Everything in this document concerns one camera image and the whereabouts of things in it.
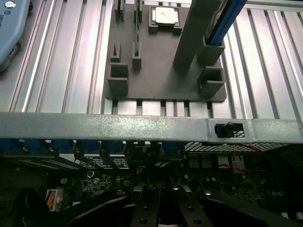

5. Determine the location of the green motherboard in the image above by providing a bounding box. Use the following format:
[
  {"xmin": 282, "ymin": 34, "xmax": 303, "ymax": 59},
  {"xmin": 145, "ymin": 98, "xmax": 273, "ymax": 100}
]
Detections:
[{"xmin": 0, "ymin": 153, "xmax": 303, "ymax": 213}]

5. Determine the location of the grey printed parts rack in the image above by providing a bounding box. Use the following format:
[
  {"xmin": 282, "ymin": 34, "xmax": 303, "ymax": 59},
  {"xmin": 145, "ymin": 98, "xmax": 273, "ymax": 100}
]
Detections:
[{"xmin": 104, "ymin": 0, "xmax": 228, "ymax": 102}]

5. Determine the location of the thin red wire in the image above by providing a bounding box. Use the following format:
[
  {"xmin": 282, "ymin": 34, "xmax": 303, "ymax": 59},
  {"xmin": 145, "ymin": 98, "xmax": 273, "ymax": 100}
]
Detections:
[{"xmin": 236, "ymin": 143, "xmax": 276, "ymax": 175}]

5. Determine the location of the yellow white power connector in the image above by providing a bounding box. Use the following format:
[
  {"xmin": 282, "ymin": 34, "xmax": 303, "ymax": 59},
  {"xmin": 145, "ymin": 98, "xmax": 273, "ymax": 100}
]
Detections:
[{"xmin": 45, "ymin": 188, "xmax": 65, "ymax": 211}]

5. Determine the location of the light blue teach pendant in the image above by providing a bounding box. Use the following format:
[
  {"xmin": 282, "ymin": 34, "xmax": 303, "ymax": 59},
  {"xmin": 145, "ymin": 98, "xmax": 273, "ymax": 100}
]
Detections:
[{"xmin": 0, "ymin": 0, "xmax": 32, "ymax": 73}]

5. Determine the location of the hard disk in blue caddy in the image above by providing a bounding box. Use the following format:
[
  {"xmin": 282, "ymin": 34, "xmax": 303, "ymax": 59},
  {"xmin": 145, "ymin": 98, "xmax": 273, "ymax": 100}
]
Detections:
[{"xmin": 205, "ymin": 0, "xmax": 247, "ymax": 46}]

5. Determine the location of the open black PC case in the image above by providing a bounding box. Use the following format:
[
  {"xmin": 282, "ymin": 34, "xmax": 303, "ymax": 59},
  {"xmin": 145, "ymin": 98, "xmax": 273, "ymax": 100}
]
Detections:
[{"xmin": 0, "ymin": 112, "xmax": 303, "ymax": 227}]

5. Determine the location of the silver CPU chip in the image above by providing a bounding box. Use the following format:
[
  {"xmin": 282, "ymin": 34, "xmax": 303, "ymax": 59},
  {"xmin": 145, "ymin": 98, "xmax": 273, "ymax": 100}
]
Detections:
[{"xmin": 155, "ymin": 7, "xmax": 180, "ymax": 26}]

